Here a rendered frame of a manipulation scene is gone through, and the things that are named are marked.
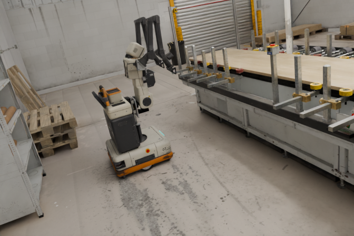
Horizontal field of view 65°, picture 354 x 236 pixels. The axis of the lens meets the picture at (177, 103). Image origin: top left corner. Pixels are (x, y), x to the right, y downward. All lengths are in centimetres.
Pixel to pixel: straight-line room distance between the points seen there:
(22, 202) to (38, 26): 659
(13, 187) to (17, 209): 23
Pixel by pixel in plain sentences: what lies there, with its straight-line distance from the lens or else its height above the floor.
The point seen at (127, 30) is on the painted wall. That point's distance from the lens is 925.
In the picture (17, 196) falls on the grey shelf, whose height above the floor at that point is 30.
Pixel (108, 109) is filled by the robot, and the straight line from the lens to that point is 291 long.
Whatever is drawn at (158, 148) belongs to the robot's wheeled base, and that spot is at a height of 22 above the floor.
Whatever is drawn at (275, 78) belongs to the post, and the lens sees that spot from 250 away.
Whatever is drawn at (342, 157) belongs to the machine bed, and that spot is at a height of 31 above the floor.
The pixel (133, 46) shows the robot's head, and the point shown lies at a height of 135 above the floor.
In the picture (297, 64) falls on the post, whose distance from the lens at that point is 227.
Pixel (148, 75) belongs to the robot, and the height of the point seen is 102.
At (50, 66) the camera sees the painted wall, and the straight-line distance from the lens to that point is 905.
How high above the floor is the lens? 163
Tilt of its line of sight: 18 degrees down
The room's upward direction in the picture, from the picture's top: 11 degrees counter-clockwise
